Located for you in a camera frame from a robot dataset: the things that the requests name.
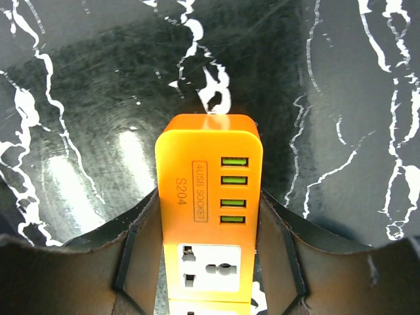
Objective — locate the orange power strip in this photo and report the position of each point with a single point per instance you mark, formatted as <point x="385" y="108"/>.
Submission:
<point x="209" y="171"/>

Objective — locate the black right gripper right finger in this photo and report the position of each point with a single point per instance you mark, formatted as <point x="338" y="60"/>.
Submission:
<point x="309" y="270"/>

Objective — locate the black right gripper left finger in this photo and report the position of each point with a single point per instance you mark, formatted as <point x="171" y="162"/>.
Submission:
<point x="113" y="269"/>

